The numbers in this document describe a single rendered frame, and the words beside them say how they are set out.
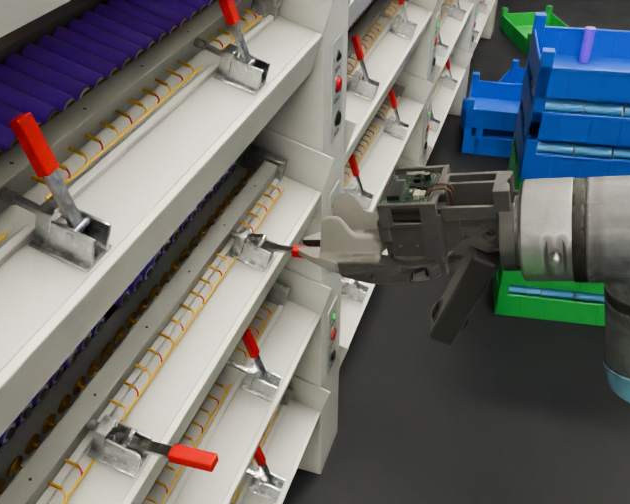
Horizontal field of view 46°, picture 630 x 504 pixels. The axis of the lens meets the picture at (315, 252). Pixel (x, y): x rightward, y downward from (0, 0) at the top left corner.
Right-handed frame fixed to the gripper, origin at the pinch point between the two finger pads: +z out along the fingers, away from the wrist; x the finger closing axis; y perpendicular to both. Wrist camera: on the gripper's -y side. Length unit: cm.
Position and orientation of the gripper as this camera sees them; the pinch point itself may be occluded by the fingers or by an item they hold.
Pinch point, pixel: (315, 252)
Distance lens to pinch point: 74.4
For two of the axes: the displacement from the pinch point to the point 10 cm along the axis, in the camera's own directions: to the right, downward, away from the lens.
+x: -3.1, 5.6, -7.7
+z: -9.3, 0.1, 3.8
